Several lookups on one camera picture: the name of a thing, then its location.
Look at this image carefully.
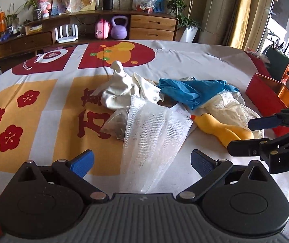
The cream satin cloth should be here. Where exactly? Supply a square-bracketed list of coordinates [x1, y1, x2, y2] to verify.
[132, 73, 165, 104]

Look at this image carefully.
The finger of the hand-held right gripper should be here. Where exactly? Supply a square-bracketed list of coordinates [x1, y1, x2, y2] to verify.
[248, 106, 289, 132]
[227, 126, 289, 157]

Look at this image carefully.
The wooden tv cabinet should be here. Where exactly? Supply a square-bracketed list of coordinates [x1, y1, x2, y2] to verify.
[0, 10, 180, 59]

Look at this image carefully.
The pink toy case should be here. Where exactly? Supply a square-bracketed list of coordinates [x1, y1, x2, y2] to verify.
[95, 18, 111, 40]

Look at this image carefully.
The small potted plant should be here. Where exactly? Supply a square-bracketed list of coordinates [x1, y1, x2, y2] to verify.
[23, 0, 42, 21]

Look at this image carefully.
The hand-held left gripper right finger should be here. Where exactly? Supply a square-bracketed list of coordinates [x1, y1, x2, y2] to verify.
[176, 149, 273, 204]

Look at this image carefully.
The purple kettlebell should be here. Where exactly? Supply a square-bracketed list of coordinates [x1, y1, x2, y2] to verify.
[111, 16, 129, 40]

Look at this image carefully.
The red metal box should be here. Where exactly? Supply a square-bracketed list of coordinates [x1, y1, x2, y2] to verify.
[246, 73, 289, 137]

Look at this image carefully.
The tall green plant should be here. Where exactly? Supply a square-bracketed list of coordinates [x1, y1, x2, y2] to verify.
[163, 0, 202, 28]

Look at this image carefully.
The white router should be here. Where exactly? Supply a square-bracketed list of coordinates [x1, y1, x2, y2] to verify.
[55, 24, 79, 43]

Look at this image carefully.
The blue cloth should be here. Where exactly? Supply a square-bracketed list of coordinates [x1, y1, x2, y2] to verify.
[158, 78, 240, 110]

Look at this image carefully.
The cream mesh cloth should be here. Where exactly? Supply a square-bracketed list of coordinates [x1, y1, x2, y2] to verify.
[203, 91, 265, 138]

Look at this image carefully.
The beige curtain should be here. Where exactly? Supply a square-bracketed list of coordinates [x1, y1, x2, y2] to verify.
[203, 0, 282, 53]

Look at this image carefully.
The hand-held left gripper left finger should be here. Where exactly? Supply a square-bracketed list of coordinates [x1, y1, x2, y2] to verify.
[18, 150, 109, 204]

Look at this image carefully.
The white knotted cloth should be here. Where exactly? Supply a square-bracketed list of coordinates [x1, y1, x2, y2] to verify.
[101, 61, 135, 110]

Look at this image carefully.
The dark green bin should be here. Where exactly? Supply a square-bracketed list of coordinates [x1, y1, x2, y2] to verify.
[264, 47, 289, 81]

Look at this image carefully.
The blue bottle pack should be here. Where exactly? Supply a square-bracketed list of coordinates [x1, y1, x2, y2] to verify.
[155, 0, 166, 13]

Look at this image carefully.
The clear bag with dark contents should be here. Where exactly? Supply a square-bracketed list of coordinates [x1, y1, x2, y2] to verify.
[99, 108, 130, 140]

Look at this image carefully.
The white mesh cloth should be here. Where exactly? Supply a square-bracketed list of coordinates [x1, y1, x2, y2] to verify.
[120, 95, 194, 193]

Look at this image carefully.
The white planter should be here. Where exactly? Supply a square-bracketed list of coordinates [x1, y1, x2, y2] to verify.
[179, 27, 199, 43]

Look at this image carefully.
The pink plush toy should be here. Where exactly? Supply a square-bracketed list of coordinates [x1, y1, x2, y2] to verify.
[35, 0, 52, 18]

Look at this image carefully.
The clear plastic bag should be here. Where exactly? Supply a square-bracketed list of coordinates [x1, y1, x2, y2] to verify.
[134, 0, 157, 13]

